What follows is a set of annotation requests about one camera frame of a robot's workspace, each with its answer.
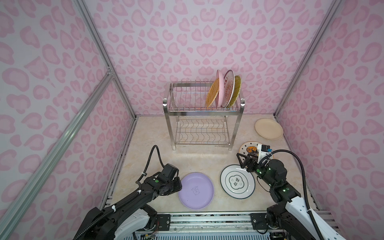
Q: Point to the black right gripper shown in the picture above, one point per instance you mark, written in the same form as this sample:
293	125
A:
252	161

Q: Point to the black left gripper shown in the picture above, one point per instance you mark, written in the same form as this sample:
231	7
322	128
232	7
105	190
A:
179	185

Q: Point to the pink bear plate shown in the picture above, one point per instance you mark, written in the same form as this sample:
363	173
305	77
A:
221	93

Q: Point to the green rimmed woven bamboo plate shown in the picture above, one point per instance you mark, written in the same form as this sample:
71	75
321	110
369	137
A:
238	83

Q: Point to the brown woven bamboo plate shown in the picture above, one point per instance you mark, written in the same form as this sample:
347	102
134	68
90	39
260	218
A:
212	93

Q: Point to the white plate orange sunburst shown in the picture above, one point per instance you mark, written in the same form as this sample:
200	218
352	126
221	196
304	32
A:
229	80

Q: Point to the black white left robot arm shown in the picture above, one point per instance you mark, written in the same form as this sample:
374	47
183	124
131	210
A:
103	224

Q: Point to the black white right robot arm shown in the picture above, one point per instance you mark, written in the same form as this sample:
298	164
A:
291	211

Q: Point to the stainless steel dish rack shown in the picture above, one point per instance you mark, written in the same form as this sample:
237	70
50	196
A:
190	122

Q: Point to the white plate dark rim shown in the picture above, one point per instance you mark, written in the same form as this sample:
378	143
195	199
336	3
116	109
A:
237	182

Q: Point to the orange rimmed star plate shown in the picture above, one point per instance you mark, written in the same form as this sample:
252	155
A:
250	148

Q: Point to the purple bear plate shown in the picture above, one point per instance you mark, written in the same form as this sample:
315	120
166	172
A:
197	191

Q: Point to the cream round plate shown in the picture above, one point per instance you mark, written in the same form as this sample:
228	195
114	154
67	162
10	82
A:
269	129

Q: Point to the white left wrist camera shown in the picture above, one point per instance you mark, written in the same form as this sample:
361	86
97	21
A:
169	172

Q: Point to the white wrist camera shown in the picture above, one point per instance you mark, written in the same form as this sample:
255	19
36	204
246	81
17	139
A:
263	150
169	172

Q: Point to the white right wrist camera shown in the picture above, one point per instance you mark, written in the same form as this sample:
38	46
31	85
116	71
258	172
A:
263	150

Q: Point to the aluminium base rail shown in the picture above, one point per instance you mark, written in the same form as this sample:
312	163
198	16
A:
255	225

